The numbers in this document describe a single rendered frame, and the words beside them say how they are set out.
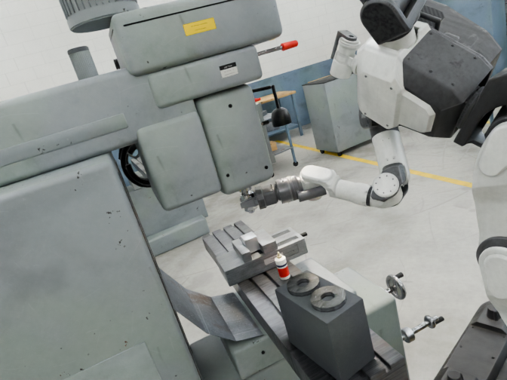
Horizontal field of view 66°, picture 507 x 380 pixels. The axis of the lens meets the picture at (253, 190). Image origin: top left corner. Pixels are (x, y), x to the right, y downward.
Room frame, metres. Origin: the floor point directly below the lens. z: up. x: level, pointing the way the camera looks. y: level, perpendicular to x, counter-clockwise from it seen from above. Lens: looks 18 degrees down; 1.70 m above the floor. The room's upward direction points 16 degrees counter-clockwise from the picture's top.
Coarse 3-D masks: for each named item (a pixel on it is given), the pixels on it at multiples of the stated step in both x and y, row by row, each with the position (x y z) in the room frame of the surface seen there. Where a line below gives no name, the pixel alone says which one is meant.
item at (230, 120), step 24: (216, 96) 1.19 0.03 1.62; (240, 96) 1.21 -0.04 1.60; (216, 120) 1.18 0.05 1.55; (240, 120) 1.20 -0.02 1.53; (216, 144) 1.17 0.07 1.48; (240, 144) 1.19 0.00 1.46; (264, 144) 1.22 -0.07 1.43; (216, 168) 1.18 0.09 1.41; (240, 168) 1.19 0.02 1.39; (264, 168) 1.21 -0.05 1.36
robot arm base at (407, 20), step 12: (372, 0) 0.96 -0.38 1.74; (384, 0) 0.94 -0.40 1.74; (420, 0) 0.99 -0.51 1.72; (360, 12) 1.00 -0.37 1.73; (372, 12) 0.97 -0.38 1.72; (384, 12) 0.96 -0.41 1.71; (396, 12) 0.94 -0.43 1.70; (408, 12) 0.97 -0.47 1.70; (372, 24) 0.99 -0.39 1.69; (384, 24) 0.97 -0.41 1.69; (396, 24) 0.95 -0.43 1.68; (408, 24) 0.95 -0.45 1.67; (372, 36) 1.01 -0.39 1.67; (384, 36) 0.99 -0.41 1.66; (396, 36) 0.97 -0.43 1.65
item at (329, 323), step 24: (288, 288) 0.90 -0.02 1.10; (312, 288) 0.87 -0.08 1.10; (336, 288) 0.85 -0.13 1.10; (288, 312) 0.90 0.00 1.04; (312, 312) 0.80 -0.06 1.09; (336, 312) 0.77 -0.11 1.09; (360, 312) 0.79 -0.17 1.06; (288, 336) 0.94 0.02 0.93; (312, 336) 0.81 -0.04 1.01; (336, 336) 0.75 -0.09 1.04; (360, 336) 0.78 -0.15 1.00; (336, 360) 0.75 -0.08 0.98; (360, 360) 0.77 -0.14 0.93
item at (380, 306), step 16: (336, 272) 1.53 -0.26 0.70; (352, 272) 1.49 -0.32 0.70; (368, 288) 1.35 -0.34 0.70; (368, 304) 1.26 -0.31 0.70; (384, 304) 1.25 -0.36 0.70; (368, 320) 1.22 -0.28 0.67; (384, 320) 1.24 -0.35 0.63; (208, 336) 1.34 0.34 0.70; (384, 336) 1.23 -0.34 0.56; (400, 336) 1.25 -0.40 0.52; (192, 352) 1.27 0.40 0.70; (208, 352) 1.25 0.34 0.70; (224, 352) 1.22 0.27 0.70; (400, 352) 1.25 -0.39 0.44; (208, 368) 1.16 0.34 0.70; (224, 368) 1.14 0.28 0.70; (272, 368) 1.10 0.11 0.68; (288, 368) 1.11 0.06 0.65
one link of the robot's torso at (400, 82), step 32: (416, 32) 1.07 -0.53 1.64; (448, 32) 1.04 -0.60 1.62; (480, 32) 1.01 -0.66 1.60; (384, 64) 1.01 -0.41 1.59; (416, 64) 0.98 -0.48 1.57; (448, 64) 0.96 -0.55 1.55; (480, 64) 0.95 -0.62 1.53; (384, 96) 1.04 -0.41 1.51; (416, 96) 0.97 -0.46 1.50; (448, 96) 0.92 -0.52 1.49; (416, 128) 1.03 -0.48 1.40; (448, 128) 0.98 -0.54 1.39
